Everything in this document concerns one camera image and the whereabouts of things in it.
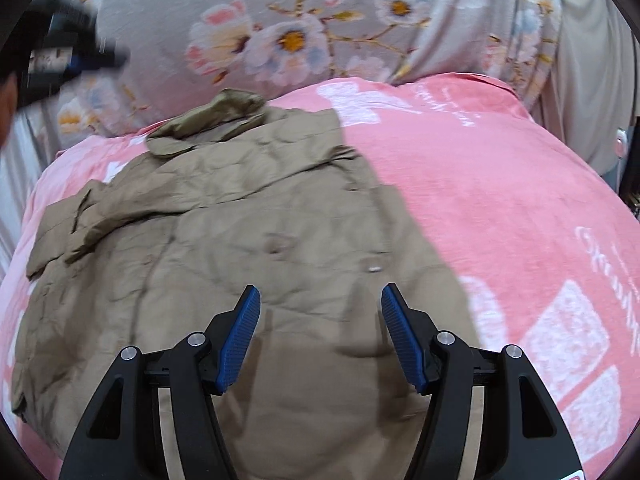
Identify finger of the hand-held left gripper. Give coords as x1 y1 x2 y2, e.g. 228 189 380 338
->
75 40 132 72

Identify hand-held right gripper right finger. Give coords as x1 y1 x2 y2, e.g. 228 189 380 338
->
381 284 583 480

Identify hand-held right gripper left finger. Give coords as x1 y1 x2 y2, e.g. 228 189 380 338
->
60 286 262 480

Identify khaki jacket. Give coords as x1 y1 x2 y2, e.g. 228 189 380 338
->
10 89 486 480

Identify grey floral bedsheet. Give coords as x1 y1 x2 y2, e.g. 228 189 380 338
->
20 0 566 136

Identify white striped sheet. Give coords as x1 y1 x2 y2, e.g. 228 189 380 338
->
0 110 56 281

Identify pink printed blanket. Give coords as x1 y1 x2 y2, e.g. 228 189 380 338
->
0 72 640 480

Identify plain grey cloth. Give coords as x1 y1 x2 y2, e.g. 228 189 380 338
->
530 0 636 176

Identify black metal frame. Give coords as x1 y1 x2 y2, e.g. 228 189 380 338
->
617 115 640 211

